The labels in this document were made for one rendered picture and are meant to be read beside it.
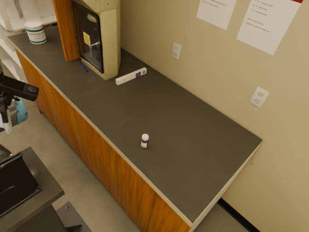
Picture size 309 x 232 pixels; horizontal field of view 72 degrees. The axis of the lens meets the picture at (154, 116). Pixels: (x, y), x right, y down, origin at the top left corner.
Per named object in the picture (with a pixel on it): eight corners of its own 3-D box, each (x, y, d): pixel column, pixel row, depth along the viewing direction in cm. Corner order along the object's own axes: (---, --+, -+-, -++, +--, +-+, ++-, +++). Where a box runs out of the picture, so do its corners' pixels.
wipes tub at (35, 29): (42, 36, 188) (37, 19, 178) (49, 42, 182) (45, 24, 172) (27, 39, 181) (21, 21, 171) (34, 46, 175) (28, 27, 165)
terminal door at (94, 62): (80, 55, 163) (71, -1, 135) (103, 74, 149) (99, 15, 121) (79, 56, 162) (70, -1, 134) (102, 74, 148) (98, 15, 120)
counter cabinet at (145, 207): (89, 91, 286) (80, 24, 223) (215, 204, 193) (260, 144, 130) (40, 113, 249) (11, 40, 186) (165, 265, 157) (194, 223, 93)
